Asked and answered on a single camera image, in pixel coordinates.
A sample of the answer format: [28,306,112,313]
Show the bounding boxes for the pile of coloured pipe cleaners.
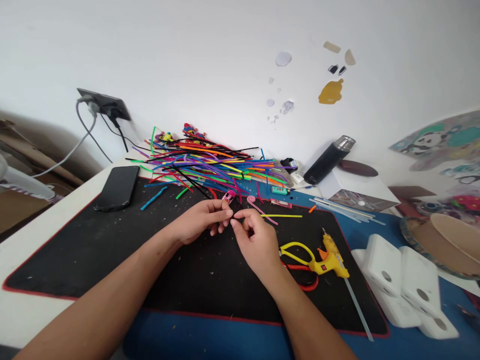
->
[125,122,290,200]

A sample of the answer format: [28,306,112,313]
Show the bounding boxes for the yellow and red scissors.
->
[278,241,320,293]

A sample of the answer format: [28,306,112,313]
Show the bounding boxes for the panda print picture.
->
[389,110,480,182]

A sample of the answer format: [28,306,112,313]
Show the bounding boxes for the clear glue stick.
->
[343,276,376,343]

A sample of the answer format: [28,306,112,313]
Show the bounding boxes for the black plug with cable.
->
[98,107,152,164]

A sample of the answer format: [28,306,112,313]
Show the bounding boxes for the person's left fingers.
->
[209,217,231,238]

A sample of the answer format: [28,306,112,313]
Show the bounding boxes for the round woven tray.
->
[398,215,480,282]

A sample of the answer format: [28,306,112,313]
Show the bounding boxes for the white box with printed side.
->
[318,167,402,215]

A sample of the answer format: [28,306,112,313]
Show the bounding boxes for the yellow wall sticker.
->
[317,78,345,106]

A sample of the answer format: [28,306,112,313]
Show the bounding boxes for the yellow hot glue gun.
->
[307,227,351,280]

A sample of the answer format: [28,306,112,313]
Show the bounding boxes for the black smartphone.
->
[93,165,141,213]

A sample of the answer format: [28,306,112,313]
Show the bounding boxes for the black mat with red edge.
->
[2,170,391,339]

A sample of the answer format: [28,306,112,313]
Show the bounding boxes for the white plug with cable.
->
[31,95,101,179]

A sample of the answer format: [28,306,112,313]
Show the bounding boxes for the person's right index finger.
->
[232,208,263,220]

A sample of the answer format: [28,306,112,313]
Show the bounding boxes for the white fan part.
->
[0,152,58,204]

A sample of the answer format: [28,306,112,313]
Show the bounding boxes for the blue pipe cleaner piece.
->
[140,186,169,211]

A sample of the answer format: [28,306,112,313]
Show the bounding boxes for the black pipe cleaner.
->
[161,167,243,220]

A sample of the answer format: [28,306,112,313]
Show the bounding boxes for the person's left hand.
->
[175,198,235,247]

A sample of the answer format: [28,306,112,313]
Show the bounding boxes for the pink curled pipe cleaner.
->
[245,193,279,226]

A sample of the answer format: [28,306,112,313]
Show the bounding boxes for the person's right thumb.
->
[229,218,250,242]

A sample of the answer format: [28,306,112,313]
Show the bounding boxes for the cardboard sheet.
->
[0,109,85,234]

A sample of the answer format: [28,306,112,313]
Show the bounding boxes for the bundle of clear glue sticks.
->
[308,196,387,227]

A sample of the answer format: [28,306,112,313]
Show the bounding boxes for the black wall socket plate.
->
[76,87,133,122]

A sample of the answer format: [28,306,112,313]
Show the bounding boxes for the white rectangular box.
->
[365,232,403,298]
[398,245,442,319]
[417,309,461,341]
[369,281,423,328]
[350,247,371,279]

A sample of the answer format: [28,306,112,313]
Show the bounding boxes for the black thermos bottle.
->
[302,135,357,186]

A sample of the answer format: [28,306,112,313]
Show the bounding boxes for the brown paper cup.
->
[428,212,480,272]

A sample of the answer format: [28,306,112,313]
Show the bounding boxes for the brown oval object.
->
[337,159,380,178]

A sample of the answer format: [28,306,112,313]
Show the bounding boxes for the person's right hand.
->
[229,208,287,281]

